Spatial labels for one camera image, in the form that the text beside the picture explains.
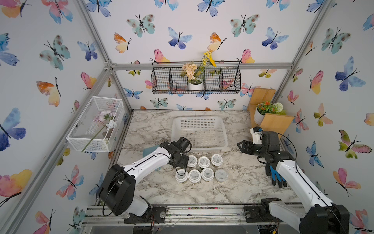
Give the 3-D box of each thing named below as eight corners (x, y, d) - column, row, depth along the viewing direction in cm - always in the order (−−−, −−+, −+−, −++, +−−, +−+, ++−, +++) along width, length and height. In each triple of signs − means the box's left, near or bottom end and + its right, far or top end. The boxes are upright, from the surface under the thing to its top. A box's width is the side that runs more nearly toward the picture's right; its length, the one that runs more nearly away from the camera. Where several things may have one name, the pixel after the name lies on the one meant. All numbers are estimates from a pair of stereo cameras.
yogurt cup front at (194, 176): (188, 185, 85) (188, 180, 79) (188, 174, 89) (188, 169, 84) (200, 185, 85) (201, 180, 79) (200, 174, 89) (200, 169, 84)
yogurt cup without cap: (214, 183, 86) (216, 179, 82) (213, 172, 90) (214, 168, 85) (225, 183, 86) (227, 179, 82) (224, 172, 90) (226, 168, 85)
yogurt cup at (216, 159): (210, 169, 91) (212, 163, 85) (210, 159, 96) (211, 153, 90) (221, 169, 91) (223, 163, 85) (220, 159, 96) (222, 153, 90)
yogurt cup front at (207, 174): (201, 183, 86) (202, 179, 80) (201, 172, 90) (201, 167, 84) (213, 183, 86) (214, 179, 80) (212, 172, 90) (213, 167, 84)
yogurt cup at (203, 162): (198, 171, 90) (198, 166, 84) (197, 161, 94) (198, 156, 89) (209, 171, 90) (210, 166, 84) (208, 161, 94) (209, 156, 89)
